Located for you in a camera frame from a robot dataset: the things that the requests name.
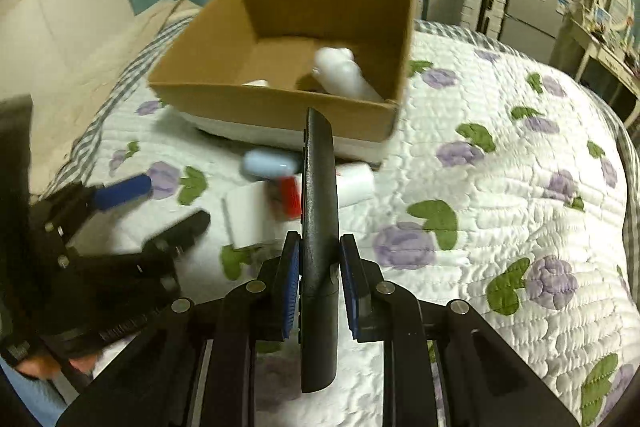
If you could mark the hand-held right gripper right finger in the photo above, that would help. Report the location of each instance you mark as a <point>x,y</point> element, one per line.
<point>350,294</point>

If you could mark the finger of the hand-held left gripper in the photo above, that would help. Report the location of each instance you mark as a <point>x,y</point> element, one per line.
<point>182,227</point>
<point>122,192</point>

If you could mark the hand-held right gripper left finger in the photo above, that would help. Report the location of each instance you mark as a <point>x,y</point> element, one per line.
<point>291,289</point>

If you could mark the black remote control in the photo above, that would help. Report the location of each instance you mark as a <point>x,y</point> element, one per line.
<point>319,207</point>

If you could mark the brown cardboard box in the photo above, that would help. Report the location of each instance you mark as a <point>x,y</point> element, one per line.
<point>280,107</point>

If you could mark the person's left forearm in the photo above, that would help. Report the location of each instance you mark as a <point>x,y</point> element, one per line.
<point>30,394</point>

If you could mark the white rectangular box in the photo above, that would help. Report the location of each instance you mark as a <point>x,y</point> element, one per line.
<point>250,217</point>

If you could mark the red small object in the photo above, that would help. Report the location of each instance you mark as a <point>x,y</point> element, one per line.
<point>290,198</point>

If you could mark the grey checkered bed sheet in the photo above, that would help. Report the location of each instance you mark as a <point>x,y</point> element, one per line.
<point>120,87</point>

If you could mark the light blue capsule case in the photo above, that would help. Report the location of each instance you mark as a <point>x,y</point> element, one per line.
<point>267,164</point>

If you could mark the small white container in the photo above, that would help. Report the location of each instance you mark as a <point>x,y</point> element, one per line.
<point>256,83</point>

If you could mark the white padded headboard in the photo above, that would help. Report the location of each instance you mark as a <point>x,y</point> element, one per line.
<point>55,32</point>

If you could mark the floral quilted blanket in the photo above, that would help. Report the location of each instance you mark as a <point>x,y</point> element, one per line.
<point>500,207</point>

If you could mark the white plastic bottle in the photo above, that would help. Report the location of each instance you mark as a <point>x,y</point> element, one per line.
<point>345,74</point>

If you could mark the white drawer cabinet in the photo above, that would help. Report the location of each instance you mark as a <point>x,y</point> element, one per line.
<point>477,4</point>

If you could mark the silver refrigerator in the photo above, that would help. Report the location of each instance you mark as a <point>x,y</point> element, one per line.
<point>532,17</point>

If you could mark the white dressing table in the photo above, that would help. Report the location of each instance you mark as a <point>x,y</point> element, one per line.
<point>600,52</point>

